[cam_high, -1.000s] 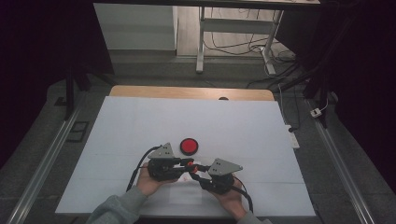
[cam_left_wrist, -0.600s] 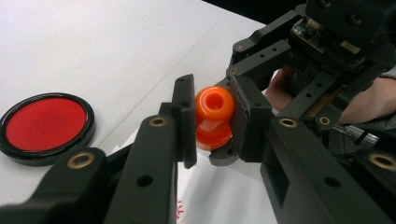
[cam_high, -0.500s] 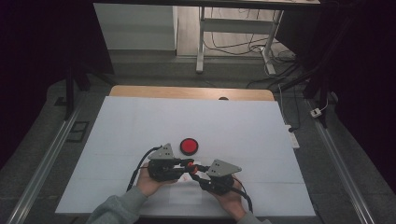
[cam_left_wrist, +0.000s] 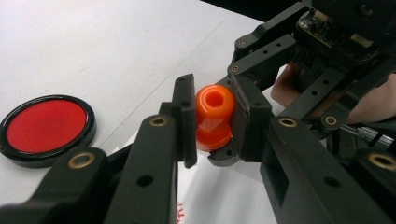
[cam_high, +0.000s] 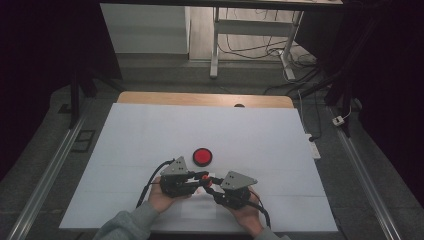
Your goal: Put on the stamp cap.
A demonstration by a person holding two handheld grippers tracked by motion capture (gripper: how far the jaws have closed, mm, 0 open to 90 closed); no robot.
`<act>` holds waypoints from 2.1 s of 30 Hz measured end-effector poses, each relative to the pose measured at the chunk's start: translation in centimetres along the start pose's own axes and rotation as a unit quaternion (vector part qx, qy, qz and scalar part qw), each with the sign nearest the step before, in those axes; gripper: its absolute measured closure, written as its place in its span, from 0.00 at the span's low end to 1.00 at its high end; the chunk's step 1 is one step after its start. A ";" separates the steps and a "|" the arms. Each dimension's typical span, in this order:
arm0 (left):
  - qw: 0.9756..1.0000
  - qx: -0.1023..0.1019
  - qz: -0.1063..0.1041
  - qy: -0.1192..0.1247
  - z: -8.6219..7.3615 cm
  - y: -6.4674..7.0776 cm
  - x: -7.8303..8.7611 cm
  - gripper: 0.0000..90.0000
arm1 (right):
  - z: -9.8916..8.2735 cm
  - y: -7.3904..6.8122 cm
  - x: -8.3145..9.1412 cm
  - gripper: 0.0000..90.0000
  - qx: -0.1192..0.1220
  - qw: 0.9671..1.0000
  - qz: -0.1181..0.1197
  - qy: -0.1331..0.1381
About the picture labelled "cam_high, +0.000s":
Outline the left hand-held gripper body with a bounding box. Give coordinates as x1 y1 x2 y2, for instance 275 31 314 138
159 155 199 198

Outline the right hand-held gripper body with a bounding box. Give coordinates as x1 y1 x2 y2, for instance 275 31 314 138
213 170 259 211

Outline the round red ink pad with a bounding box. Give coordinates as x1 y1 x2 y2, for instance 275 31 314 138
192 147 214 168

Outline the white paper sheet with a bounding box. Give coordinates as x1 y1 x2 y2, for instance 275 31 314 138
181 171 218 220

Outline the person's left hand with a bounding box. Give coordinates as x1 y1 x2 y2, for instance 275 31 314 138
147 184 191 215

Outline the person's right hand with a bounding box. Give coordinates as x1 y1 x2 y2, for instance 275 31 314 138
226 196 265 239

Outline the large white board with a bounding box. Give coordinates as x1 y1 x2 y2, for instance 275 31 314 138
59 102 339 233

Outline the wooden table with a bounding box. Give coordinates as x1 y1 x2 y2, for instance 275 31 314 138
117 91 295 109

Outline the white power strip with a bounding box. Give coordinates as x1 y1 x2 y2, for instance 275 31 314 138
304 133 322 160

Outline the black floor socket plate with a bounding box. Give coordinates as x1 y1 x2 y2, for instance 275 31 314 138
71 129 96 154

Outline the black stand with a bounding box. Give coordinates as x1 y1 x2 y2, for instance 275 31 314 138
68 66 125 130
293 63 355 138

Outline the white cabinet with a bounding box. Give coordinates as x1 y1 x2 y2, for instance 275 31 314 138
100 3 191 55

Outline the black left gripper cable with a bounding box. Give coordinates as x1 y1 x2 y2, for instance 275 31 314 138
135 158 176 210

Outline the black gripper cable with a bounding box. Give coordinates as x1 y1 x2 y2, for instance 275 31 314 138
135 158 176 210
246 189 272 230

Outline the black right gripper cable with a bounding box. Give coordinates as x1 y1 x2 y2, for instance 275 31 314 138
246 189 272 230

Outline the metal floor rail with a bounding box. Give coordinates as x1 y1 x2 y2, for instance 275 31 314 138
328 106 404 240
6 109 92 240

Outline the tangle of floor cables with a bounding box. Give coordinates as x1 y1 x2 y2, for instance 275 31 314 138
218 8 318 69

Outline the white desk frame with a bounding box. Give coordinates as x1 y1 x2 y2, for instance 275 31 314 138
209 6 305 81

